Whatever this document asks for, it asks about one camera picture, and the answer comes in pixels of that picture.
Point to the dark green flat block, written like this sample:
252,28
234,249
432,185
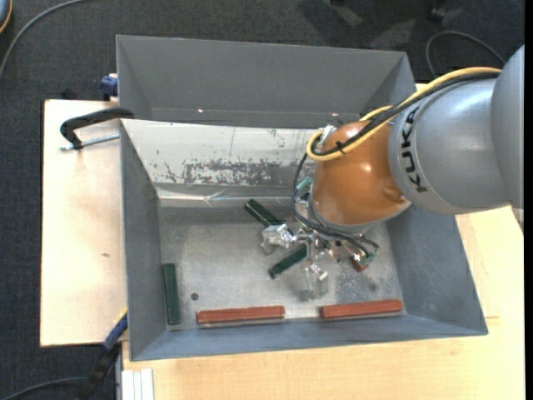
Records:
287,263
171,294
260,213

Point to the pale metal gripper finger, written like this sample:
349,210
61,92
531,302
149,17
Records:
275,236
315,277

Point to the red-brown flat block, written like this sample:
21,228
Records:
360,309
240,315

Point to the pale wood board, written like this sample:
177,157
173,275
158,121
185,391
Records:
79,223

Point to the grey metal bin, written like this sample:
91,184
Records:
233,265

